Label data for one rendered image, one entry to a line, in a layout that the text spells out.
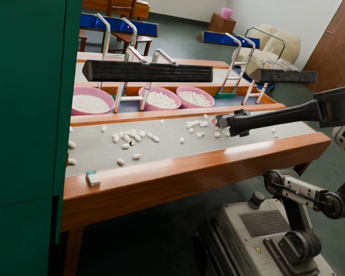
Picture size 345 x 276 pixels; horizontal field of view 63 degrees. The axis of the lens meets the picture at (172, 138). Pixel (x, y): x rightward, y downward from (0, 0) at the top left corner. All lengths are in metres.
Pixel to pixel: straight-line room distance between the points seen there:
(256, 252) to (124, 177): 0.76
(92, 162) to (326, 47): 5.48
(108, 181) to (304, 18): 5.91
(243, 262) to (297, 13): 5.75
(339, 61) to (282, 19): 1.61
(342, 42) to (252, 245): 4.98
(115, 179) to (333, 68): 5.36
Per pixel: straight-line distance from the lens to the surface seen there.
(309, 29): 6.49
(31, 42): 0.64
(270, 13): 7.10
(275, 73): 1.80
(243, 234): 1.54
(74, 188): 1.05
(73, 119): 1.37
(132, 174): 1.13
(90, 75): 1.10
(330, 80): 6.08
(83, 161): 1.19
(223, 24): 7.09
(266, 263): 1.51
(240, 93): 2.43
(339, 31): 6.13
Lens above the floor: 1.54
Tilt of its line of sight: 34 degrees down
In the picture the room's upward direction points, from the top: 20 degrees clockwise
